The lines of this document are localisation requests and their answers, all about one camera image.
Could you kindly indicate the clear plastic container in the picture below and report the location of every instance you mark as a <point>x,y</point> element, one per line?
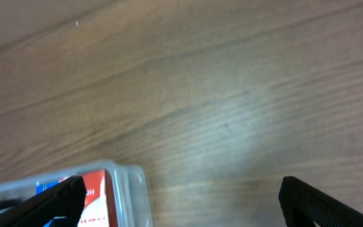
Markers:
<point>129,189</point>

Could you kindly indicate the red medicine box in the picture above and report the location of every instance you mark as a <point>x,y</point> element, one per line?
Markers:
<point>99,208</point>

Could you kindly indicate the blue cough drops box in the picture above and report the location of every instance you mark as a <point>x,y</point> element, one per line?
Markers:
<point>40,187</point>

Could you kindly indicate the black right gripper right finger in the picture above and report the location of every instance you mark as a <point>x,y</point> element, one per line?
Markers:
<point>304,205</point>

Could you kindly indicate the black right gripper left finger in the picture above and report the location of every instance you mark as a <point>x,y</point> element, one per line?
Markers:
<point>60,205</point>

